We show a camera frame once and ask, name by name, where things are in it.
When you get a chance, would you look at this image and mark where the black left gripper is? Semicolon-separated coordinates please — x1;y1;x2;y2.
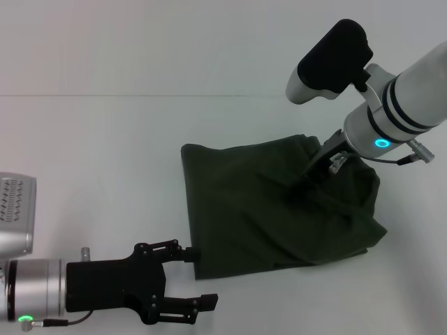
65;239;219;325

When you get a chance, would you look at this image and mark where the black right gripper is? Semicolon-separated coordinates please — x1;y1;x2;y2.
302;128;353;177

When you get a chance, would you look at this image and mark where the dark green t-shirt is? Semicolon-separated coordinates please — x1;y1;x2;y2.
180;134;388;281

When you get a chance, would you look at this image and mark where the silver right gripper knob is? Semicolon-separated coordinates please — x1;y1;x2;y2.
327;152;350;174

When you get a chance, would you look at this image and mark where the right arm connector cable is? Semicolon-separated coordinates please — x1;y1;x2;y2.
362;138;436;165

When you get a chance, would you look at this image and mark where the arm connector cable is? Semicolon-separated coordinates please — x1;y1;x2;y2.
362;138;436;165
19;309;94;332

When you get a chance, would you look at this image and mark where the left arm connector cable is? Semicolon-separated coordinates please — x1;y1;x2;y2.
19;309;94;332

